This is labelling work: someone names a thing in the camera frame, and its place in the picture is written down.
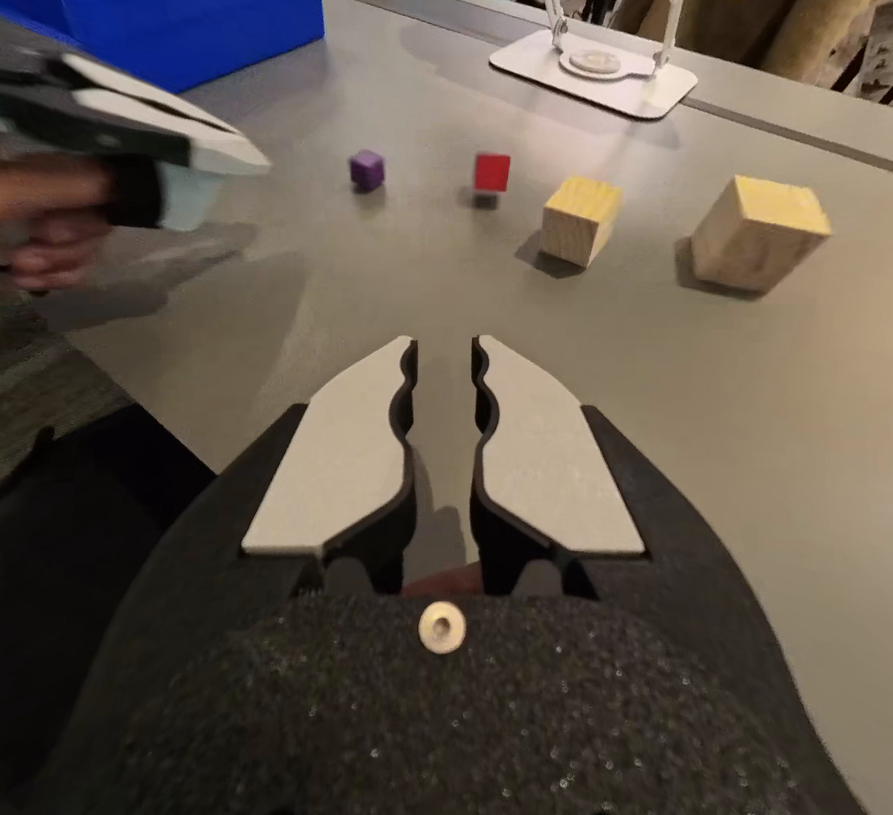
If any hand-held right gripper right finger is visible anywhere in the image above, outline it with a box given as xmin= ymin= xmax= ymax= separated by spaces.
xmin=471 ymin=334 xmax=647 ymax=597

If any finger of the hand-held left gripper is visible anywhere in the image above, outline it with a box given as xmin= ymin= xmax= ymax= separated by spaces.
xmin=61 ymin=53 xmax=240 ymax=134
xmin=70 ymin=88 xmax=274 ymax=177

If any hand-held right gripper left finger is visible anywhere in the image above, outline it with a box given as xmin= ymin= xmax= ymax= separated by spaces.
xmin=240 ymin=335 xmax=420 ymax=596

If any medium wooden cube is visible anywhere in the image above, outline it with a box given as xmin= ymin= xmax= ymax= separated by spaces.
xmin=540 ymin=175 xmax=623 ymax=270

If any red wooden cube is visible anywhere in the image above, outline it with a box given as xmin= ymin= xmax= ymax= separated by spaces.
xmin=473 ymin=152 xmax=512 ymax=193

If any person's left hand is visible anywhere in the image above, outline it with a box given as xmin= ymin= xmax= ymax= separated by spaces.
xmin=0 ymin=159 xmax=116 ymax=292

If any purple wooden cube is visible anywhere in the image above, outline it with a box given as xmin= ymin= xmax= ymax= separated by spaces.
xmin=348 ymin=149 xmax=387 ymax=194

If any person's leg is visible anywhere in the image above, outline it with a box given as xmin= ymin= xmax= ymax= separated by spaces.
xmin=0 ymin=404 xmax=219 ymax=815

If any large plain wooden cube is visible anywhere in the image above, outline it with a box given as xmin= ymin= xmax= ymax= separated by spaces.
xmin=691 ymin=175 xmax=833 ymax=294

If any white folding stand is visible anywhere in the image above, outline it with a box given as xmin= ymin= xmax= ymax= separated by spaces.
xmin=481 ymin=0 xmax=740 ymax=123

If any tan chair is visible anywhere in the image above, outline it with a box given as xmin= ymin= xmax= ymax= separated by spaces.
xmin=614 ymin=0 xmax=893 ymax=94

